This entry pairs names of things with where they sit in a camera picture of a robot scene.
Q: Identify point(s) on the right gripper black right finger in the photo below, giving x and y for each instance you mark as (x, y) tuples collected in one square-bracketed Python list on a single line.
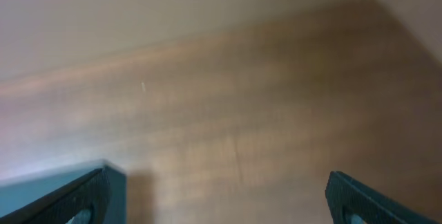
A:
[(350, 201)]

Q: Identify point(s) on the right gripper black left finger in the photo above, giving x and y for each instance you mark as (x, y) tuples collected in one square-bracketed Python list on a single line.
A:
[(84, 200)]

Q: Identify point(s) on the dark green box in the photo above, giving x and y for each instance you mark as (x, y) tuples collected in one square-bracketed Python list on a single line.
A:
[(20, 192)]

